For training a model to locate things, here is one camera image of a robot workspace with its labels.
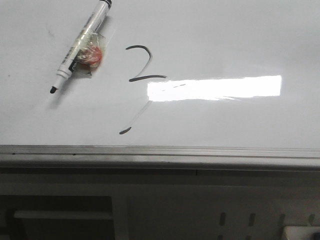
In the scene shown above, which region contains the white black whiteboard marker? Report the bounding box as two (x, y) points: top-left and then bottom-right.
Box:
(50, 0), (113, 94)

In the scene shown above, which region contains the white box corner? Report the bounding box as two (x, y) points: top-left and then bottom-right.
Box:
(281, 226), (320, 240)

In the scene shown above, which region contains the white whiteboard with aluminium frame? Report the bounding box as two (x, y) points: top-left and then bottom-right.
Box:
(0, 0), (320, 171)

